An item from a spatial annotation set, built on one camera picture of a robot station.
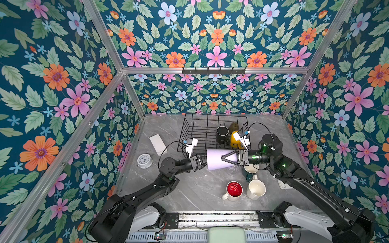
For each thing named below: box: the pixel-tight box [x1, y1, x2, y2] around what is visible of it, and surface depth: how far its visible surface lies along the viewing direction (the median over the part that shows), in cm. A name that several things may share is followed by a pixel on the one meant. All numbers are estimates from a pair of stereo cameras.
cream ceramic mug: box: [246, 174, 266, 200], surface depth 80 cm
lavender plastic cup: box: [206, 148, 238, 171], surface depth 59 cm
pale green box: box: [207, 226, 247, 243], surface depth 69 cm
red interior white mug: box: [221, 180, 244, 202], surface depth 79 cm
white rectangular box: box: [149, 134, 167, 157], surface depth 101 cm
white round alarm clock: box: [136, 153, 153, 170], surface depth 92 cm
